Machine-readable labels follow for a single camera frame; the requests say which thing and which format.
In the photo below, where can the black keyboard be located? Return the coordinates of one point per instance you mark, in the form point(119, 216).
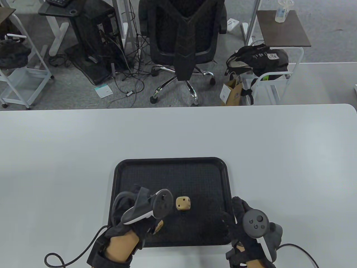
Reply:
point(57, 2)

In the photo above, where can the white metal cart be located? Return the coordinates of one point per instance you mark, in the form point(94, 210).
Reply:
point(25, 83)

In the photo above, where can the brown paper bag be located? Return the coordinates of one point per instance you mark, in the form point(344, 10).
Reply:
point(234, 93)

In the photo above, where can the brown side table white frame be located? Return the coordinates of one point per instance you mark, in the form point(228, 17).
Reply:
point(281, 30)

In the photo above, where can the person's left forearm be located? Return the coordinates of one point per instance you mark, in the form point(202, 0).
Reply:
point(121, 247)

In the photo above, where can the black backpack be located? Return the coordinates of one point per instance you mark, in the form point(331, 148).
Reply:
point(259, 58)

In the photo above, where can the silver metal pole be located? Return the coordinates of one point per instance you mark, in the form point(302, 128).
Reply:
point(252, 22)

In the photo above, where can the black computer tower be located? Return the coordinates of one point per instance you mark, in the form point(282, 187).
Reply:
point(89, 28)

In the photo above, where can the dark brown tabletop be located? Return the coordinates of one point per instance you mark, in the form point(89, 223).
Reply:
point(5, 15)

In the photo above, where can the medium wooden dice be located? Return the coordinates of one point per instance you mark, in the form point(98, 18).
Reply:
point(183, 203)

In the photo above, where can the large wooden dice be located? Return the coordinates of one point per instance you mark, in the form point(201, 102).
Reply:
point(159, 226)

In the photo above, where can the black tower floor stand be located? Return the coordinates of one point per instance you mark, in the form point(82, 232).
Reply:
point(92, 74)

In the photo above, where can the black office chair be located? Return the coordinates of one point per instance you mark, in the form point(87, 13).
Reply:
point(184, 42)

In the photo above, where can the black plastic tray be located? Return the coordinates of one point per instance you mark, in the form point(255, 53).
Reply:
point(195, 173)

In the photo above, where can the white booklet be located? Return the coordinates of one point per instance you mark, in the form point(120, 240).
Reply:
point(103, 91)

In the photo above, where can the person's right forearm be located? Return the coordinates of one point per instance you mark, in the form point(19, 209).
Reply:
point(258, 263)

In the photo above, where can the black desk with white legs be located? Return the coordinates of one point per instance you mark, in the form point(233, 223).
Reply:
point(55, 11)

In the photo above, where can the black bag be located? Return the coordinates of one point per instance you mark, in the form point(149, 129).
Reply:
point(14, 55)

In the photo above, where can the white flat box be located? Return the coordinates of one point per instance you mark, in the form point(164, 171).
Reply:
point(232, 25)

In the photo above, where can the person's left hand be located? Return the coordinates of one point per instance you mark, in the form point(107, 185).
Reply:
point(131, 230)

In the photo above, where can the person's right hand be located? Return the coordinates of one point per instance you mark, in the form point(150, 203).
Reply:
point(237, 234)

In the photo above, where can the clear plastic bottle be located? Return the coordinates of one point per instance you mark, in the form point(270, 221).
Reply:
point(282, 12)

